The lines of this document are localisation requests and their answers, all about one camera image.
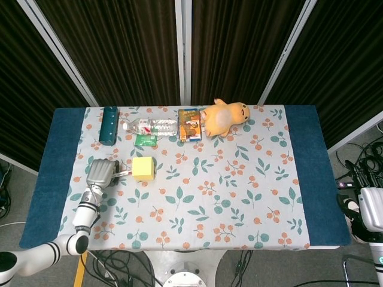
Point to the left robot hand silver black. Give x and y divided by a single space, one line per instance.
100 173

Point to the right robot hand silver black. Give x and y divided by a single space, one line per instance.
374 209

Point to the red marker pen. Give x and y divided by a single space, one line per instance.
125 173

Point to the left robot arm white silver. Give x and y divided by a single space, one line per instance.
83 215

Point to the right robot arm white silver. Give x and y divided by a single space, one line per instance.
377 254

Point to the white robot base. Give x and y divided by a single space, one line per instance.
185 269

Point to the floral print tablecloth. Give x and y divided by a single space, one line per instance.
191 203

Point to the black device with purple light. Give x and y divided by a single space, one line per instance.
346 184

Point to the yellow sticky note block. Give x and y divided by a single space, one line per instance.
143 167

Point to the dark teal long box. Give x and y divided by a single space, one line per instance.
108 128

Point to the green foil packet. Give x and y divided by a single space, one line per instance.
146 140

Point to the clear plastic water bottle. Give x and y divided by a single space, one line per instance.
152 126

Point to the blue table mat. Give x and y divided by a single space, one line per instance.
311 167

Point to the orange snack box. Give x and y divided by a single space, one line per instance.
190 125

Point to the yellow floor tape strip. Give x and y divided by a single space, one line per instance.
80 273

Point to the dark fabric partition panel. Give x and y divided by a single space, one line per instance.
239 51
344 65
125 51
24 89

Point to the yellow plush toy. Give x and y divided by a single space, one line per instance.
221 119

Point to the metal tube frame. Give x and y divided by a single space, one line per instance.
347 269

